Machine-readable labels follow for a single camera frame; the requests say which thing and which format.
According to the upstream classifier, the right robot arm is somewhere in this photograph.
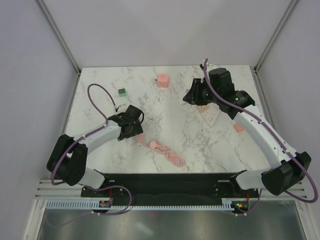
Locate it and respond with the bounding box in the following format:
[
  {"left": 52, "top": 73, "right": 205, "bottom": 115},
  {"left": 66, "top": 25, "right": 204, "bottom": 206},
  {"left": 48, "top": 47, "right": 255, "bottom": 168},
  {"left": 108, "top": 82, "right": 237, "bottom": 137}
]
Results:
[{"left": 183, "top": 68, "right": 311, "bottom": 197}]

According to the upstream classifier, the beige deer cube socket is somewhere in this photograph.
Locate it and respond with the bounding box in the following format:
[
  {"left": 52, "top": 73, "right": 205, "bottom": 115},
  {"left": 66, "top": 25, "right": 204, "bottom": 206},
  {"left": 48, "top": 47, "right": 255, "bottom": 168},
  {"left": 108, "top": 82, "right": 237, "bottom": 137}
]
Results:
[{"left": 233, "top": 123, "right": 245, "bottom": 133}]

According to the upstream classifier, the white triangular power strip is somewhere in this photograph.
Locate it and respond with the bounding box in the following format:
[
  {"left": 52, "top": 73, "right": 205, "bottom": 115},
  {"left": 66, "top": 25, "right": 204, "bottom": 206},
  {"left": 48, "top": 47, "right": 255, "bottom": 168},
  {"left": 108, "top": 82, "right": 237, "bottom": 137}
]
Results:
[{"left": 196, "top": 104, "right": 220, "bottom": 128}]

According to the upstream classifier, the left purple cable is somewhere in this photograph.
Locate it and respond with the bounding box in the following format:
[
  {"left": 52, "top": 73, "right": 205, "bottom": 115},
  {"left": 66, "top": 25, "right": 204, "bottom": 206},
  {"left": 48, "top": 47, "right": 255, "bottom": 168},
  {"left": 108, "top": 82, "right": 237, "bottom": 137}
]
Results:
[{"left": 51, "top": 83, "right": 133, "bottom": 216}]

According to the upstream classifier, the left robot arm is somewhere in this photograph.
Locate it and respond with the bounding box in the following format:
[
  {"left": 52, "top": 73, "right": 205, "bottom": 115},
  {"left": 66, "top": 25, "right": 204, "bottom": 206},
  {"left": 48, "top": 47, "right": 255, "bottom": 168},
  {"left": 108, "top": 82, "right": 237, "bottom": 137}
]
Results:
[{"left": 46, "top": 105, "right": 145, "bottom": 197}]

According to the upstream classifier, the green cube plug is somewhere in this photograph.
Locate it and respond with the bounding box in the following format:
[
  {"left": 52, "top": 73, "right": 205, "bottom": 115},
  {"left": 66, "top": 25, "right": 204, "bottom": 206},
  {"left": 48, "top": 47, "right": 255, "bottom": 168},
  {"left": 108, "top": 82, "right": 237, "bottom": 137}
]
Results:
[{"left": 118, "top": 88, "right": 127, "bottom": 97}]

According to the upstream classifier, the white slotted cable duct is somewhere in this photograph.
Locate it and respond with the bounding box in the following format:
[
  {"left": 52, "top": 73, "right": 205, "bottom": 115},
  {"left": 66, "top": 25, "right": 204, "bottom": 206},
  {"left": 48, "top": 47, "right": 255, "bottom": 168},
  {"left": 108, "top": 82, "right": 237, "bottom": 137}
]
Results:
[{"left": 45, "top": 199, "right": 234, "bottom": 211}]

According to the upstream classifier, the pink power strip with cord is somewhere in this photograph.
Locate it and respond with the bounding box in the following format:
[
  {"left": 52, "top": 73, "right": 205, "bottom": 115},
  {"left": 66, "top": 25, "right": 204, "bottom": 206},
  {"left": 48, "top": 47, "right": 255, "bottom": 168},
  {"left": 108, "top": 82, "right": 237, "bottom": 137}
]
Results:
[{"left": 134, "top": 133, "right": 186, "bottom": 168}]

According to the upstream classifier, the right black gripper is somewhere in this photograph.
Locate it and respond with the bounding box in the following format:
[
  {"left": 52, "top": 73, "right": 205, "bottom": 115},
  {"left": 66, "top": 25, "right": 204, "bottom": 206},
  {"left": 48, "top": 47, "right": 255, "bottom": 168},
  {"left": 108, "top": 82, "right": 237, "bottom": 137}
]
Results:
[{"left": 183, "top": 78, "right": 221, "bottom": 106}]

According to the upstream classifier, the pink cube socket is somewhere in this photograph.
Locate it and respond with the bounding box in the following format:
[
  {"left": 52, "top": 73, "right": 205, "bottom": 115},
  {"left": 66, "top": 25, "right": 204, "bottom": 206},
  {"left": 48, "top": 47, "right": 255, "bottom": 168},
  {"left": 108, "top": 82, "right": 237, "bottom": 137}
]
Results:
[{"left": 155, "top": 73, "right": 169, "bottom": 88}]

